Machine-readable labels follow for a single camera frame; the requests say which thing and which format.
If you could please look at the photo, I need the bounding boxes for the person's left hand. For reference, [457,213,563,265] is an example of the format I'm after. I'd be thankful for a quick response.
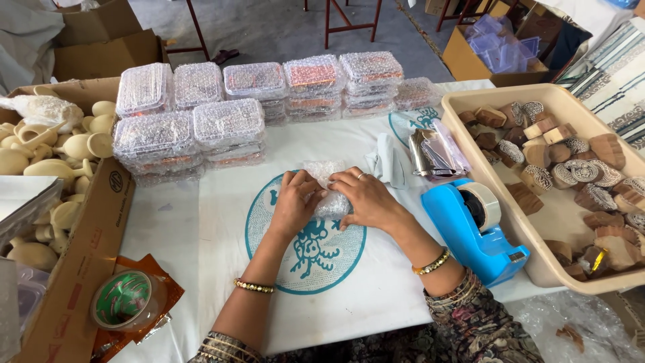
[269,169,329,238]

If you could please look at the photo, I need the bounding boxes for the person's right hand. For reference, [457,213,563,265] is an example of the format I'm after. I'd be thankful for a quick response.
[328,167,407,233]

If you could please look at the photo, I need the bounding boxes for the small bubble parcel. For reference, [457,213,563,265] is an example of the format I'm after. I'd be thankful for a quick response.
[302,160,353,220]

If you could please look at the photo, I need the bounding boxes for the light blue cloth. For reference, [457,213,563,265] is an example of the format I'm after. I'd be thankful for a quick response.
[363,132,411,191]

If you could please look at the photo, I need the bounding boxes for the stack of clear plastic sleeves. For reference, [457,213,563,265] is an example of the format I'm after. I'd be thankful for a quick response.
[407,118,473,180]

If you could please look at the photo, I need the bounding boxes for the white cloth with teal print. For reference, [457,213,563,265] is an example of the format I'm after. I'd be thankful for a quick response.
[108,80,567,363]

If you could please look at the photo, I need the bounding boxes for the blue tape dispenser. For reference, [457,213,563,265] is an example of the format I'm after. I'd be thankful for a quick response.
[420,177,531,288]

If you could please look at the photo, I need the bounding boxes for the stacks of bubble wrapped boxes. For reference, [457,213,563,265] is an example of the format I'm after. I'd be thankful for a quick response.
[112,51,445,186]

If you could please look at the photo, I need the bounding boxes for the clear tape roll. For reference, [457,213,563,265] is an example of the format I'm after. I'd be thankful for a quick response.
[456,181,503,234]

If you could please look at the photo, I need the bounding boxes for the orange foil packet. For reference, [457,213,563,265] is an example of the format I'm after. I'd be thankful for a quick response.
[91,253,185,362]

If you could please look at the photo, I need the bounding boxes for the person's patterned garment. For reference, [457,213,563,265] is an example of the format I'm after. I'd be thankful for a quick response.
[187,267,546,363]

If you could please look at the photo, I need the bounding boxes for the dark sandal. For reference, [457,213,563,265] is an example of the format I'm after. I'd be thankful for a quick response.
[211,48,242,66]

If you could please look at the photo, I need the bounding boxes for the beige plastic tray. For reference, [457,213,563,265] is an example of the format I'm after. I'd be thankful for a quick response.
[440,83,645,296]

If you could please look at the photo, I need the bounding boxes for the cardboard box of plastic containers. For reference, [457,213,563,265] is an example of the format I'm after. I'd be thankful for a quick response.
[442,14,551,88]

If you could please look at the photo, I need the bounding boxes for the green labelled tape roll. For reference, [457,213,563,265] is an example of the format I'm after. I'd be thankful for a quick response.
[90,269,168,333]

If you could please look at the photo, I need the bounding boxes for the heap of carved wooden stamps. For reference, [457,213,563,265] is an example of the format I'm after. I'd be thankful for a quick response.
[458,101,645,280]

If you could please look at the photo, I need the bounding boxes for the long open cardboard box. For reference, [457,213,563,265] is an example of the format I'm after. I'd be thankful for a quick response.
[0,76,138,363]

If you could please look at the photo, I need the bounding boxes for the clear plastic sheet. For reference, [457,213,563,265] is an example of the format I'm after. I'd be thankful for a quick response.
[506,289,645,363]

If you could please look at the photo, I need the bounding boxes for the empty brown cardboard boxes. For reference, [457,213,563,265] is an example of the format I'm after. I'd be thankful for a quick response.
[52,0,170,82]

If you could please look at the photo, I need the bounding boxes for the block printed fabric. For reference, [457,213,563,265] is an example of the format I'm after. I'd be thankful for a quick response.
[553,19,645,154]

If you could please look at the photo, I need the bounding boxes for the bubble wrap bundle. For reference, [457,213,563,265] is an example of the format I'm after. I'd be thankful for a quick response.
[0,94,85,134]

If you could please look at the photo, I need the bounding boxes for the grey cloth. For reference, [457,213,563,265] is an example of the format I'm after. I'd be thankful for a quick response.
[0,0,65,95]

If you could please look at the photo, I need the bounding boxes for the gold beaded bracelet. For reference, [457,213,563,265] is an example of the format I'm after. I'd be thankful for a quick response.
[233,278,277,295]
[412,246,451,276]

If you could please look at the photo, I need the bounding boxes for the red metal table frame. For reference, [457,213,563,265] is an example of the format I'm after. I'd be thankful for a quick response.
[304,0,384,50]
[165,0,211,62]

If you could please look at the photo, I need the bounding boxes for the pile of pale wooden handles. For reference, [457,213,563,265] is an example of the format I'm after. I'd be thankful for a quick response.
[0,86,117,273]

